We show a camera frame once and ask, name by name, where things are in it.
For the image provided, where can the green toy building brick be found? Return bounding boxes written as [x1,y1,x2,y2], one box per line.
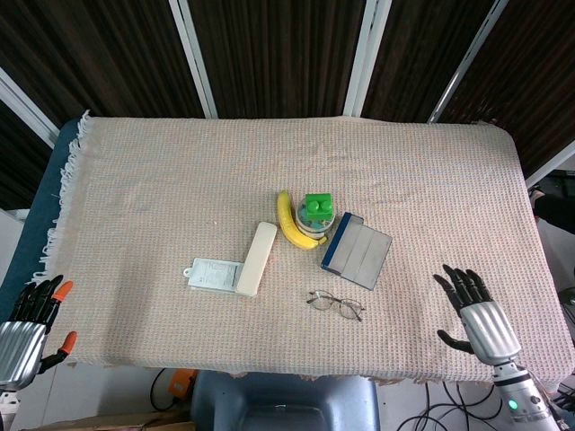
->
[304,192,336,222]

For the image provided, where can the clear plastic flat package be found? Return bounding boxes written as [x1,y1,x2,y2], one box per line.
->
[182,258,246,294]

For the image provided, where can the beige woven fringed tablecloth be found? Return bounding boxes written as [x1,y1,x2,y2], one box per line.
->
[26,110,575,387]

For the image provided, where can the orange device under table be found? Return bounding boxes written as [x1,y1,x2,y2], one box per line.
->
[169,368,199,408]

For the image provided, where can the wire-frame eyeglasses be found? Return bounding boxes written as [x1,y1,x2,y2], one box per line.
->
[306,290,364,322]

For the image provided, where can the black floor cables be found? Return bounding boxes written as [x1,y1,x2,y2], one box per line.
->
[394,381,504,431]

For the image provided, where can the transparent grey box blue edge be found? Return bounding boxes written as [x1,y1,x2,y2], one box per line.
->
[320,211,393,292]

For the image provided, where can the dark brown curtain panel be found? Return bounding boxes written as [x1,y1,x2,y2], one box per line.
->
[190,0,367,119]
[0,0,203,131]
[363,0,495,123]
[448,0,575,176]

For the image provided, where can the black cable loop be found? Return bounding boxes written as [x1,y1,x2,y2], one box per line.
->
[150,368,181,412]

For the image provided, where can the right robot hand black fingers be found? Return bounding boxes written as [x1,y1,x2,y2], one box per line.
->
[433,264,522,365]

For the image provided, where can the yellow banana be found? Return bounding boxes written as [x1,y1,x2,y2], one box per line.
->
[276,189,328,250]

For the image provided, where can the black rounded object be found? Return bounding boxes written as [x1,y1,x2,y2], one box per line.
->
[534,170,575,234]

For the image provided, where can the cream oblong case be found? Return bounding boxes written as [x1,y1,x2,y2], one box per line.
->
[235,221,279,298]

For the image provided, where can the white metal frame post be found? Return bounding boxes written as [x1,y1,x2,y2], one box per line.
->
[429,0,509,123]
[0,66,59,147]
[343,0,392,118]
[169,0,220,119]
[525,141,575,188]

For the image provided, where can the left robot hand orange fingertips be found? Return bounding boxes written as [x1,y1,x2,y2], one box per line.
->
[0,274,79,391]

